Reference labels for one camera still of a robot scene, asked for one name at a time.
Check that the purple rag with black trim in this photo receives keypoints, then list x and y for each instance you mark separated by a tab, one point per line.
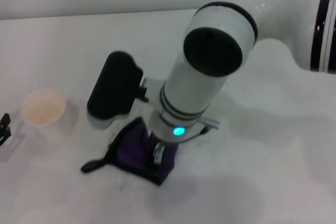
130	153

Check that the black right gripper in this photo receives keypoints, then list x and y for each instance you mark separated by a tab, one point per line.
155	153

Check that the white paper cup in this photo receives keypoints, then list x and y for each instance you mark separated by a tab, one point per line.
43	108

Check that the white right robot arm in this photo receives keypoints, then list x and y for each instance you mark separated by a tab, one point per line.
197	90

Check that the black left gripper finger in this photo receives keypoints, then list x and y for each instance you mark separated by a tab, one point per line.
5	127

